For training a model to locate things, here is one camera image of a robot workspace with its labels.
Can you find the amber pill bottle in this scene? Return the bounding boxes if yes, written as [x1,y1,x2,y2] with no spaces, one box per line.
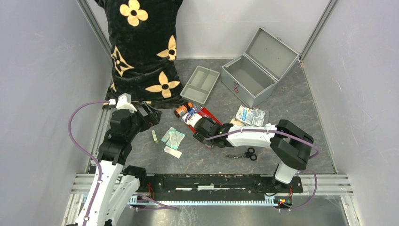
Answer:
[173,102,193,118]

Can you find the silver metal case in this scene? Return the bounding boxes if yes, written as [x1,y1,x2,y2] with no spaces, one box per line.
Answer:
[221,27,301,108]

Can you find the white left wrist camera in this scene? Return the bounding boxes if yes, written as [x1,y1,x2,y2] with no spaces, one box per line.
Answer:
[108,93,137,113]

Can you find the red first aid pouch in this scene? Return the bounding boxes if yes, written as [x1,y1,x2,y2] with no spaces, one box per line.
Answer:
[185,107,221,149]

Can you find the black floral velvet cloth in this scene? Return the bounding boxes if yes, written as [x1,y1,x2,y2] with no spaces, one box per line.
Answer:
[97,0,184,109]

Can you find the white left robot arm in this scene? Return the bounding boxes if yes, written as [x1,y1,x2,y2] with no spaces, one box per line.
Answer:
[68,102,162,226]

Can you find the grey plastic divider tray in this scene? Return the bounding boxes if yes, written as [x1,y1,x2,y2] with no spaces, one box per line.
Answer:
[180,66,220,105]

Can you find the teal plaster strip packets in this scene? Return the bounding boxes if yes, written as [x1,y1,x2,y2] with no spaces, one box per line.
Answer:
[161,127,185,150]

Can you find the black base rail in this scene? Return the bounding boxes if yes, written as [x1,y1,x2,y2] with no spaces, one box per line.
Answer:
[137,174,303,201]

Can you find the black handled scissors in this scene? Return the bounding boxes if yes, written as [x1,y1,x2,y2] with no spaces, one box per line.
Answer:
[226,147,257,161]

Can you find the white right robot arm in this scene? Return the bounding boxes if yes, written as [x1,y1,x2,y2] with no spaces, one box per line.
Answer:
[187,117,317,192]

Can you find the clear bag of wipes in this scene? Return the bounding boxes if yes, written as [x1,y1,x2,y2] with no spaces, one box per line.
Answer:
[235,105,270,127]

